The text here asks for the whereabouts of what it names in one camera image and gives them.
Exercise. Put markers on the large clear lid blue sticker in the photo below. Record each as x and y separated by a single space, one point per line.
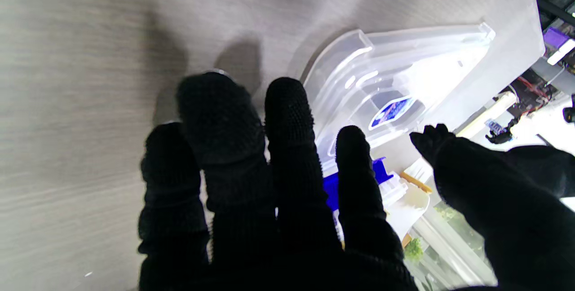
404 57

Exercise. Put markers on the clear container with blue clips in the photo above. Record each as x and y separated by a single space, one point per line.
382 172

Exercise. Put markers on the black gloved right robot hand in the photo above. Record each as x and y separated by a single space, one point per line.
251 237

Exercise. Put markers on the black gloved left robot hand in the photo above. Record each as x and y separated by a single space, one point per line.
539 169

